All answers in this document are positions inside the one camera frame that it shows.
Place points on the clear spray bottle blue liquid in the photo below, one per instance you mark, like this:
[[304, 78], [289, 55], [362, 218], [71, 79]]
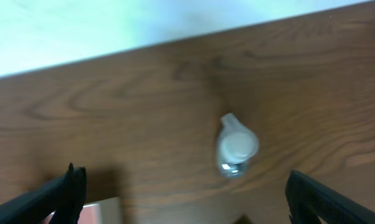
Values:
[[236, 145]]

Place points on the white cardboard box pink inside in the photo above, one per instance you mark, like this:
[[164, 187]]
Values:
[[106, 211]]

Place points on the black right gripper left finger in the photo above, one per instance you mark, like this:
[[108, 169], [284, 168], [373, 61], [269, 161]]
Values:
[[62, 198]]

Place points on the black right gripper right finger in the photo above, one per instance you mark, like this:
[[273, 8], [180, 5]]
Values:
[[310, 201]]

